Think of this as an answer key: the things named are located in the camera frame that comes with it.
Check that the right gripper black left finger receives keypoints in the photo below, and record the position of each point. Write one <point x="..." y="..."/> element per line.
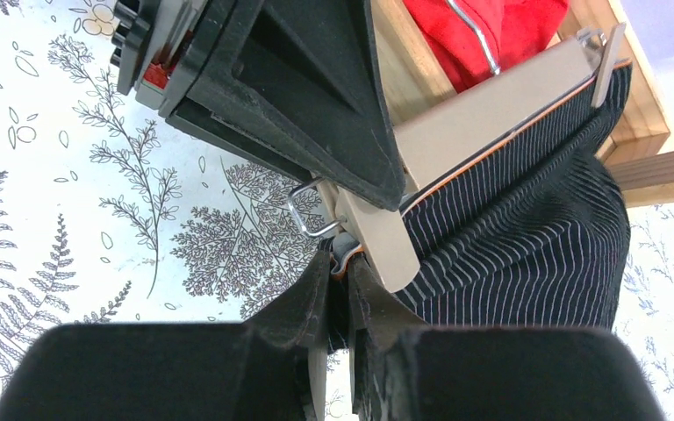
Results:
<point x="270" y="367"/>

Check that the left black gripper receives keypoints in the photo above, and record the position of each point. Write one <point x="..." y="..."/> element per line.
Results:
<point x="291" y="85"/>

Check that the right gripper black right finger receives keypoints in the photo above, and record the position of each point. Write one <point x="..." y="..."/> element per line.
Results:
<point x="406" y="369"/>

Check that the black underwear orange trim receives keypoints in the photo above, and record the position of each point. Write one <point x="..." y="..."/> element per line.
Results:
<point x="534" y="234"/>

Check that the wooden clothes rack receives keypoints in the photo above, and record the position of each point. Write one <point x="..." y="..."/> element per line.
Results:
<point x="638" y="152"/>

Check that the red tank top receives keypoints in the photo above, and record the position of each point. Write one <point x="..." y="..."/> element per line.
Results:
<point x="514" y="31"/>

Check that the floral patterned table mat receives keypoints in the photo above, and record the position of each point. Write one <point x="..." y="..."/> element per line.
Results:
<point x="109" y="214"/>

